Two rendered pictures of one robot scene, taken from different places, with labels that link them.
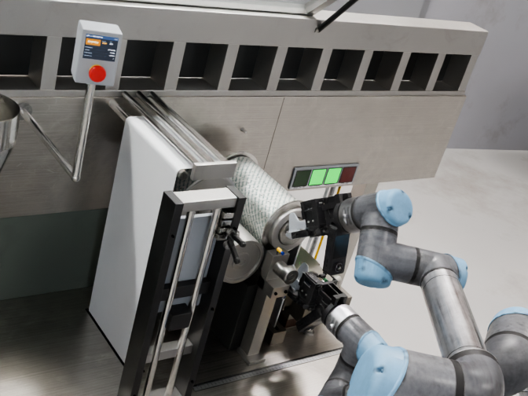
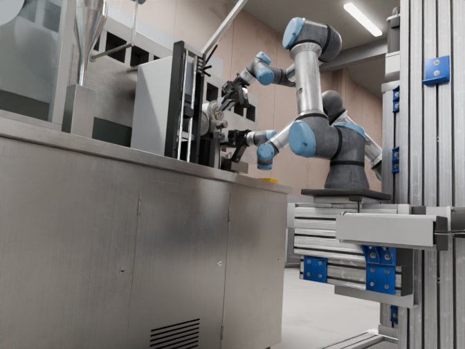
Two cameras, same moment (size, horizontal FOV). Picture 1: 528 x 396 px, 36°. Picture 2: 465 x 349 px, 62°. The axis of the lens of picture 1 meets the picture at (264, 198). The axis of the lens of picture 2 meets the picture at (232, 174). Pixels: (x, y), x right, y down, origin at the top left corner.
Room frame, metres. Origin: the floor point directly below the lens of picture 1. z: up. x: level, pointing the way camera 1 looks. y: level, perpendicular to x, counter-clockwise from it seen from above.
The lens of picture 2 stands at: (-0.28, 0.22, 0.69)
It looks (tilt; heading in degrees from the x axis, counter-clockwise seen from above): 7 degrees up; 349
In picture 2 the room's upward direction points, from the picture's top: 4 degrees clockwise
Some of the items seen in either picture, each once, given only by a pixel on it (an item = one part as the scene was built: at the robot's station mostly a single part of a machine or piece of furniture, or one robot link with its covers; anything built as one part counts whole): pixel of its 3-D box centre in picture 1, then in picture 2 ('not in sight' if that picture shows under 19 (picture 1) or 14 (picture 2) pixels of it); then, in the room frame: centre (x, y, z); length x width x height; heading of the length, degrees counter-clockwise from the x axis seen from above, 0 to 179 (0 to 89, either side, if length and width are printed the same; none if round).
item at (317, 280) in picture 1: (322, 298); (240, 138); (1.63, -0.20, 1.12); 0.12 x 0.08 x 0.09; 42
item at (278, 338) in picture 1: (248, 305); not in sight; (1.81, -0.04, 0.92); 0.28 x 0.04 x 0.04; 42
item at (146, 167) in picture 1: (127, 237); (147, 115); (1.57, 0.27, 1.17); 0.34 x 0.05 x 0.54; 42
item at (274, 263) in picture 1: (266, 308); (216, 149); (1.62, -0.08, 1.05); 0.06 x 0.05 x 0.31; 42
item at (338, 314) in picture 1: (341, 320); (252, 139); (1.57, -0.25, 1.11); 0.08 x 0.05 x 0.08; 132
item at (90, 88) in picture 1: (83, 130); (134, 21); (1.34, 0.35, 1.51); 0.02 x 0.02 x 0.20
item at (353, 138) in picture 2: not in sight; (345, 144); (0.94, -0.43, 0.98); 0.13 x 0.12 x 0.14; 97
